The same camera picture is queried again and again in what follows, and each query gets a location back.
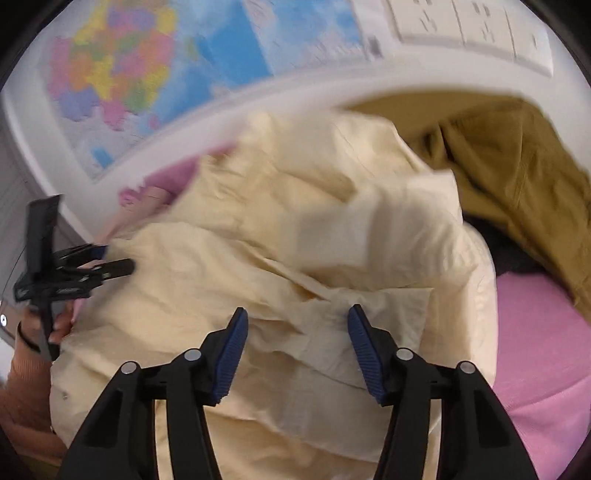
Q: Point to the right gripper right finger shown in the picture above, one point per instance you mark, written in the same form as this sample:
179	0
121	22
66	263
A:
478	438

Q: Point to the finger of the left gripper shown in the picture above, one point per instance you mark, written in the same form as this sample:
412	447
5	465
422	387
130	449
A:
95	276
80	255

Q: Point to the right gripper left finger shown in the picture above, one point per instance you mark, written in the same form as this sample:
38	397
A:
117	438

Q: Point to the cream large shirt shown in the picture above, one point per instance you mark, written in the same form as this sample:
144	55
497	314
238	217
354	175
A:
304	219

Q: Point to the left forearm pink sleeve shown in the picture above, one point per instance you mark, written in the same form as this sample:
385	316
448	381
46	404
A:
25	409

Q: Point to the person's left hand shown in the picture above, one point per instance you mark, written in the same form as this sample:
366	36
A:
44	287

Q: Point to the pale pink garment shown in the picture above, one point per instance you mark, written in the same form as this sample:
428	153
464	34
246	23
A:
149	202

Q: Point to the pink bed sheet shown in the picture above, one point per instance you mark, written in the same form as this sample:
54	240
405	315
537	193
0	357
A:
543	368

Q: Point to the olive brown garment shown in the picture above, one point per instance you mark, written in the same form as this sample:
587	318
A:
512	170

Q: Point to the colourful wall map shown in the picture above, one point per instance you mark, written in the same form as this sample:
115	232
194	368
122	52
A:
119	71

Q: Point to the white wall socket panel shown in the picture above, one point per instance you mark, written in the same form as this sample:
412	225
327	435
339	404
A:
487	27

